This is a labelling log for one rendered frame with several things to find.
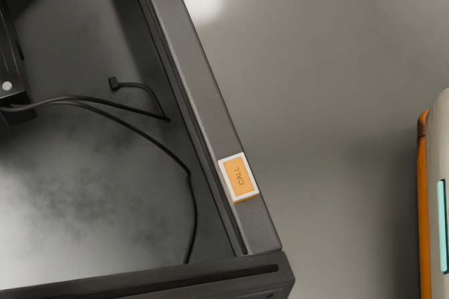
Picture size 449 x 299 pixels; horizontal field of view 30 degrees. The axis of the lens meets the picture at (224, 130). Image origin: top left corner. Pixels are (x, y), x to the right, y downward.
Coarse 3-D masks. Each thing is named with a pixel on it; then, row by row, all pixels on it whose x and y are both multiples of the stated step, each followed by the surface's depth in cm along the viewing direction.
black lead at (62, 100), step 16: (112, 80) 110; (64, 96) 88; (80, 96) 89; (96, 112) 90; (144, 112) 100; (160, 112) 109; (128, 128) 95; (160, 144) 99; (176, 160) 102; (192, 208) 104; (192, 224) 103; (192, 240) 102
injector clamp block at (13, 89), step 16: (0, 0) 102; (0, 16) 97; (0, 32) 96; (16, 32) 112; (0, 48) 95; (16, 48) 101; (0, 64) 95; (16, 64) 95; (0, 80) 94; (16, 80) 94; (0, 96) 93; (16, 96) 94; (32, 96) 101; (0, 112) 96; (16, 112) 97; (32, 112) 99
